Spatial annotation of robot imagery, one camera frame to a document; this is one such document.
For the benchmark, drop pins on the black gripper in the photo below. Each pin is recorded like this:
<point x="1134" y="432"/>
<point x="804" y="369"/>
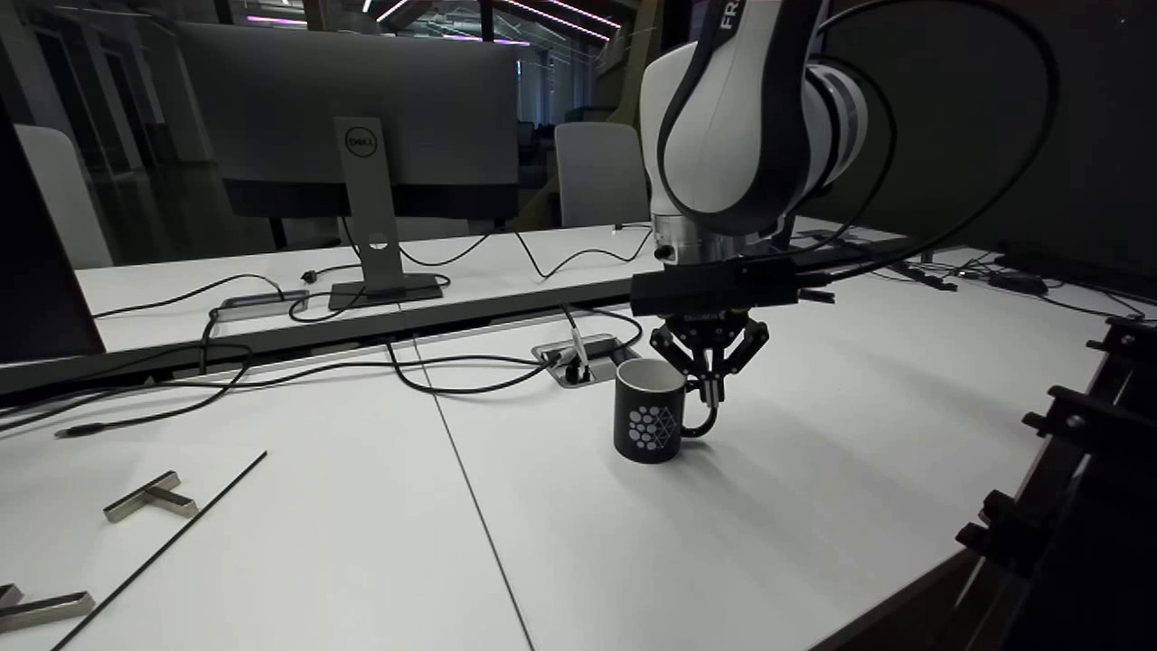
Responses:
<point x="715" y="322"/>

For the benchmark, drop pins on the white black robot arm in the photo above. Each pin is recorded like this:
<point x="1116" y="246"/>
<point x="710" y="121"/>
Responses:
<point x="725" y="121"/>

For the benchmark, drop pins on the black desk divider rail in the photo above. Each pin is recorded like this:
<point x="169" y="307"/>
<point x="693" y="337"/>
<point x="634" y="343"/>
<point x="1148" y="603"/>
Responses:
<point x="481" y="313"/>

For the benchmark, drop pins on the metal T bracket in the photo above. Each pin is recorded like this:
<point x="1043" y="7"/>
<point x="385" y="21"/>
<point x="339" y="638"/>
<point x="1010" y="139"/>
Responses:
<point x="147" y="492"/>

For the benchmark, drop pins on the Dell monitor with silver stand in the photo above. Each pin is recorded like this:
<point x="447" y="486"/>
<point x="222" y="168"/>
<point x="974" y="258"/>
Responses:
<point x="275" y="110"/>

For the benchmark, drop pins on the black docking hub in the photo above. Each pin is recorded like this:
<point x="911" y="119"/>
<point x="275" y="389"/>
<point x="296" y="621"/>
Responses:
<point x="267" y="298"/>

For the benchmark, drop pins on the white chair back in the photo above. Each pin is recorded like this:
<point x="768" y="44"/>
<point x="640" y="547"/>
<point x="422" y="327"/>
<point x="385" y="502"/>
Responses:
<point x="61" y="193"/>
<point x="597" y="175"/>

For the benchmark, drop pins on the flat metal bracket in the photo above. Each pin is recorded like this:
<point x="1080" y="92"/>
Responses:
<point x="47" y="606"/>

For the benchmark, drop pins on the black flat device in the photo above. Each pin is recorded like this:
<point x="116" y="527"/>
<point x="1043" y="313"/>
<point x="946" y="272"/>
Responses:
<point x="1019" y="285"/>

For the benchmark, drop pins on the dark flat panel screen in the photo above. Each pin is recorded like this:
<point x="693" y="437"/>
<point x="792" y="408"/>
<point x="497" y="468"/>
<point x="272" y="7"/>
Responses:
<point x="39" y="267"/>

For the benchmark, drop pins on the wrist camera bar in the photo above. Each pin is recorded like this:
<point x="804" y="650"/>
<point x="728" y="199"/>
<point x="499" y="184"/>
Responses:
<point x="710" y="286"/>

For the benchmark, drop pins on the black mug with white print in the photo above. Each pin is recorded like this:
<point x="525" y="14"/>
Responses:
<point x="645" y="419"/>

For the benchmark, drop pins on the black clamp rack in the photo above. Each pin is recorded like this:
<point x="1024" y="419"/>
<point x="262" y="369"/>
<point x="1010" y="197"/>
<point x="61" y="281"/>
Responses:
<point x="1107" y="520"/>

